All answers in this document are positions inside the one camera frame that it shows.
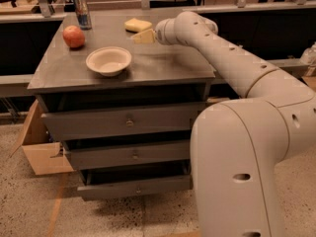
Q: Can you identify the bottom grey drawer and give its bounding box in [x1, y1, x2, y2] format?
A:
[77, 175, 192, 200]

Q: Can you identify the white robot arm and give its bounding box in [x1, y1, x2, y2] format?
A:
[155, 11, 316, 237]

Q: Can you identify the brown cardboard box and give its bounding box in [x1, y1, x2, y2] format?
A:
[10, 101, 74, 175]

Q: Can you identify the grey metal railing beam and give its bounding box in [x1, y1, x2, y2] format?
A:
[0, 56, 308, 98]

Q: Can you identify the middle grey drawer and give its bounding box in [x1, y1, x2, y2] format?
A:
[64, 139, 190, 170]

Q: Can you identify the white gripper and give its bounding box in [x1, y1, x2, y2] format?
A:
[131, 18, 184, 45]

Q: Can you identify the top grey drawer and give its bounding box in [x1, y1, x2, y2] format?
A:
[41, 102, 205, 141]

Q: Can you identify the grey drawer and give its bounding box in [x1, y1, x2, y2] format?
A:
[64, 139, 190, 170]
[77, 175, 192, 200]
[41, 102, 205, 141]

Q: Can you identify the yellow sponge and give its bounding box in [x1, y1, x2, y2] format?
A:
[124, 18, 152, 33]

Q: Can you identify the white paper bowl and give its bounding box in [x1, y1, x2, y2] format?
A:
[86, 46, 132, 77]

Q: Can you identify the red apple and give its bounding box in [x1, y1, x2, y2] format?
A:
[62, 26, 85, 48]

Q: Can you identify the grey drawer cabinet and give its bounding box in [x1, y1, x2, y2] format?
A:
[29, 10, 214, 200]

